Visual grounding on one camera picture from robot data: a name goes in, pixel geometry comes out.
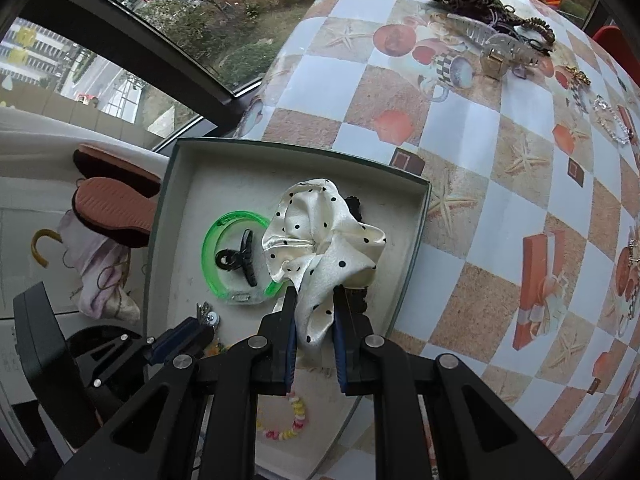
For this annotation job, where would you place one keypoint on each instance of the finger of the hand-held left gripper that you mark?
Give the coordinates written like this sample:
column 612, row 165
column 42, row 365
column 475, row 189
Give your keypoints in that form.
column 180, row 337

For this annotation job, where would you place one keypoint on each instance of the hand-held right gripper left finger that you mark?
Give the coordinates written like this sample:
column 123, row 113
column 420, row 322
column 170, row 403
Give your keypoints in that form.
column 290, row 345

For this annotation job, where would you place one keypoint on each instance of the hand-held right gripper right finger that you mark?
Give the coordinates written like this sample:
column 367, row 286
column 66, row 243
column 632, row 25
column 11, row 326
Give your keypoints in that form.
column 339, row 345

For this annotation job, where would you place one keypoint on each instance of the black claw hair clip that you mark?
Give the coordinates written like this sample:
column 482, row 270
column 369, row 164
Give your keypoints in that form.
column 246, row 255

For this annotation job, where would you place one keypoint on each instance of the white polka dot scrunchie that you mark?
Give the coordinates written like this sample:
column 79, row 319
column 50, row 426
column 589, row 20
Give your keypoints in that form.
column 320, row 225

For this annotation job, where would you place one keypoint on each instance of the white shallow box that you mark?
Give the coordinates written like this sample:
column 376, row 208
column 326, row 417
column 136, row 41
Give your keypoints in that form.
column 220, row 180

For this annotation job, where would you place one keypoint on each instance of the pink cloth bag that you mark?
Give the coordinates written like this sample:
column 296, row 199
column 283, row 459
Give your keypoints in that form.
column 100, row 285

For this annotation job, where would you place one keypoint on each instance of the brown-soled slipper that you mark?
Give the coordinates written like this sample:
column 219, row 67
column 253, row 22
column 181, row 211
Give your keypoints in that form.
column 115, row 170
column 107, row 210

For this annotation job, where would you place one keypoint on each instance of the checkered printed tablecloth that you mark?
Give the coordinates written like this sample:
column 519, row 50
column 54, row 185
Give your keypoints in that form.
column 470, row 170

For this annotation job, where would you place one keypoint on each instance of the gold hair clip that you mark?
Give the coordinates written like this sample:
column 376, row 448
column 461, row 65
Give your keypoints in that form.
column 492, row 62

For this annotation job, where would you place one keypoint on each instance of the clear claw hair clip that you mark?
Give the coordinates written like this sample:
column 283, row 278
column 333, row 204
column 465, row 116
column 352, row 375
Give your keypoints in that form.
column 517, row 49
column 470, row 30

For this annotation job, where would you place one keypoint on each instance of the red plastic chair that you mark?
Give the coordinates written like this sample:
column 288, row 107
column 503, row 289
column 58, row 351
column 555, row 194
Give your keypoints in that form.
column 617, row 37

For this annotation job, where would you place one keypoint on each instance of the black window frame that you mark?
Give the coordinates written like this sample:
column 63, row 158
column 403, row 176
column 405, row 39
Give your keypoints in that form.
column 125, row 45

